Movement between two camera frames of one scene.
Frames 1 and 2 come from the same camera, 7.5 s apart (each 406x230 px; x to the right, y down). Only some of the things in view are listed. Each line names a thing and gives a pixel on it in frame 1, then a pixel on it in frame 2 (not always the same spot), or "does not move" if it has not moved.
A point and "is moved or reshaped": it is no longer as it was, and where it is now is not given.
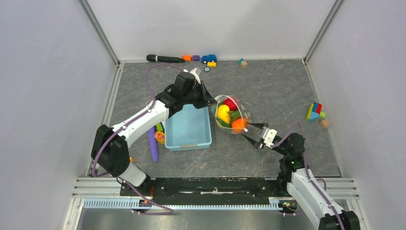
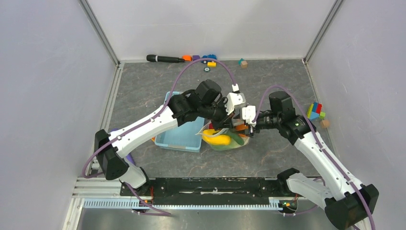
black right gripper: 255,144 to 257,130
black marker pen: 154,58 does not move
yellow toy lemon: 222,115 is moved or reshaped
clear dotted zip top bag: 231,114 is moved or reshaped
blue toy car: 211,58 does not move
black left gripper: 206,98 to 226,120
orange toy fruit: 240,125 is moved or reshaped
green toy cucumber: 234,115 is moved or reshaped
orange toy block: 187,57 does not move
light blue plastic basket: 189,128 does not move
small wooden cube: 325,123 does not move
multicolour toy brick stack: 314,113 does not move
